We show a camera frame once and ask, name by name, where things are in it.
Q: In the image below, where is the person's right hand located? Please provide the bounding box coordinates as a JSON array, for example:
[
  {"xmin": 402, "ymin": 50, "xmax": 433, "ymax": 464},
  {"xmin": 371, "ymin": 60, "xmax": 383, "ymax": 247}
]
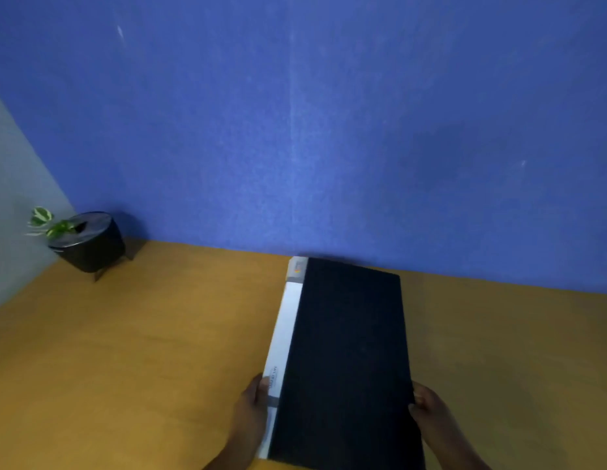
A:
[{"xmin": 408, "ymin": 381, "xmax": 458, "ymax": 442}]

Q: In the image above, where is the black box with white side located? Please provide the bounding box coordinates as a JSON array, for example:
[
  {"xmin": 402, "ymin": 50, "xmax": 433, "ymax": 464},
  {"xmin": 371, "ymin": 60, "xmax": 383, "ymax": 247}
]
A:
[{"xmin": 257, "ymin": 256, "xmax": 426, "ymax": 470}]

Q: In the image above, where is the black round plant pot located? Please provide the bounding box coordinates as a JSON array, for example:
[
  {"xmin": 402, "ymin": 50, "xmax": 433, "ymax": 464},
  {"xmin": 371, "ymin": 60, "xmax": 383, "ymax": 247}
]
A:
[{"xmin": 48, "ymin": 211, "xmax": 134, "ymax": 282}]

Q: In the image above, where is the green variegated plant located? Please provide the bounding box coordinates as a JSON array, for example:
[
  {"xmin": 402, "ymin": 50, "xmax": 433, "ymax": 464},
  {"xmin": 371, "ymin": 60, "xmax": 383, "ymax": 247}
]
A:
[{"xmin": 25, "ymin": 206, "xmax": 80, "ymax": 239}]

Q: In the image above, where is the person's left hand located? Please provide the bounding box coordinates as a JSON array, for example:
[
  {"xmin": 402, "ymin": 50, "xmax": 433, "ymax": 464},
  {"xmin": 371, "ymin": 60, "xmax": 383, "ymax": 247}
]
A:
[{"xmin": 227, "ymin": 373, "xmax": 271, "ymax": 456}]

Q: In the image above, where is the person's right forearm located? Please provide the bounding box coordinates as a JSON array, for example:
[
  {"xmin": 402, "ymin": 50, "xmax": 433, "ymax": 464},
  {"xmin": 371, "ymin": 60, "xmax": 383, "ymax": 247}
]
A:
[{"xmin": 428, "ymin": 426, "xmax": 491, "ymax": 470}]

